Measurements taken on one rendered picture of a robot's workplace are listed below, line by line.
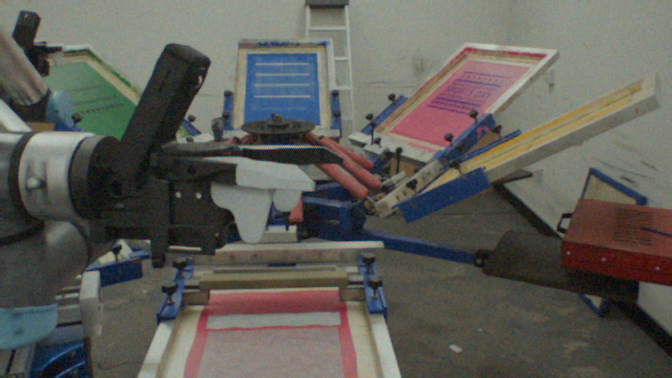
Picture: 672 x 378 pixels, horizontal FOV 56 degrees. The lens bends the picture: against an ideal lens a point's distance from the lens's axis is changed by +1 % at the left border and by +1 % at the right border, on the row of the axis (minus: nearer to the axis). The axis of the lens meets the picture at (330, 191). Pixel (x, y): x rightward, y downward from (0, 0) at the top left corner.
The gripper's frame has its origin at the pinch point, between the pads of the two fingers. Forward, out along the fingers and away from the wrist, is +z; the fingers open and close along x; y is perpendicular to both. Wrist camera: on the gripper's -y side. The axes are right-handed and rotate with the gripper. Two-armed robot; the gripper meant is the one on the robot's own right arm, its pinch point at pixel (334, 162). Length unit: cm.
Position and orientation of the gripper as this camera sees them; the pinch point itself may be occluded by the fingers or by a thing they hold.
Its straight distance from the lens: 48.8
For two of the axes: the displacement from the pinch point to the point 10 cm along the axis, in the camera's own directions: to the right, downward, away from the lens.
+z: 9.9, 0.4, -1.4
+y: -0.2, 9.9, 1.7
